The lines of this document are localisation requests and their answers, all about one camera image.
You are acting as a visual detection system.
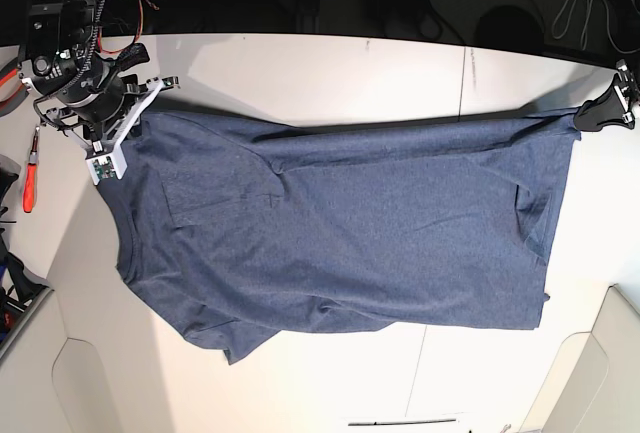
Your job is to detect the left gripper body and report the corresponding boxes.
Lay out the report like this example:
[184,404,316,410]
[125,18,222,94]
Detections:
[613,60,639,129]

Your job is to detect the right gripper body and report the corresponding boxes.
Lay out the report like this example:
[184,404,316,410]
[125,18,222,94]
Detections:
[33,71,165,153]

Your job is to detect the blue t-shirt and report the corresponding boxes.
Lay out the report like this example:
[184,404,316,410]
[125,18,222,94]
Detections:
[98,109,580,363]

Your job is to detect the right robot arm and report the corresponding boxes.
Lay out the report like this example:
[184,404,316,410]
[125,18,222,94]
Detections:
[17,0,179,157]

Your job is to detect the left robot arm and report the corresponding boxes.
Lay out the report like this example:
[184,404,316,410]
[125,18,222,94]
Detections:
[573,60,639,133]

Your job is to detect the orange grey pliers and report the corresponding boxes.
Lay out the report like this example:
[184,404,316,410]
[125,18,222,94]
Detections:
[0,57,29,117]

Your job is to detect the dark clutter at left edge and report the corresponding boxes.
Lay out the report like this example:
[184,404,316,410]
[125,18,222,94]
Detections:
[1,156,46,343]

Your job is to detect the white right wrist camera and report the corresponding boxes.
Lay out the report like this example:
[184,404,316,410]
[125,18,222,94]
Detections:
[85,145,127,185]

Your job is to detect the orange handled screwdriver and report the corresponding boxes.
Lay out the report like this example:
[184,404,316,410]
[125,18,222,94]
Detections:
[22,126,40,214]

